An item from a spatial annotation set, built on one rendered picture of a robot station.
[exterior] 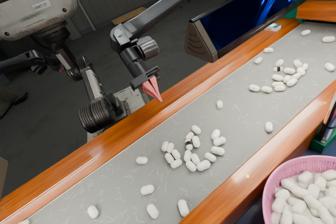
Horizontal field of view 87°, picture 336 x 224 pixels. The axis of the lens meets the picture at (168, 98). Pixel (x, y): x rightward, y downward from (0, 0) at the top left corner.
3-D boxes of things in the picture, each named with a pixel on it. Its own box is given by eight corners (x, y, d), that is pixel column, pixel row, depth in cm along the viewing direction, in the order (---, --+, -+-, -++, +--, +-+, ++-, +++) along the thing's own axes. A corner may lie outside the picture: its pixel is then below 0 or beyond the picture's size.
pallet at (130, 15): (144, 9, 547) (143, 6, 541) (150, 13, 491) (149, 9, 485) (112, 23, 537) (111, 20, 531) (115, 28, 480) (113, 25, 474)
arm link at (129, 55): (118, 59, 61) (117, 49, 56) (135, 51, 64) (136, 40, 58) (129, 74, 60) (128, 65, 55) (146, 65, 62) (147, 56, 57)
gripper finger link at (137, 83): (168, 94, 53) (151, 70, 55) (148, 107, 51) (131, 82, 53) (166, 100, 60) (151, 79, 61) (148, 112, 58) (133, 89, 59)
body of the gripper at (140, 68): (160, 69, 55) (147, 51, 57) (132, 86, 53) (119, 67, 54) (159, 77, 62) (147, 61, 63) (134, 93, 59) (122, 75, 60)
